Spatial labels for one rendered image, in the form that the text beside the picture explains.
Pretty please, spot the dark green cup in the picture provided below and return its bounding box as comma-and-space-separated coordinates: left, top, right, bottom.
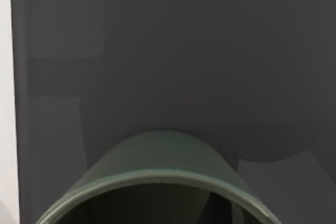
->
35, 129, 284, 224

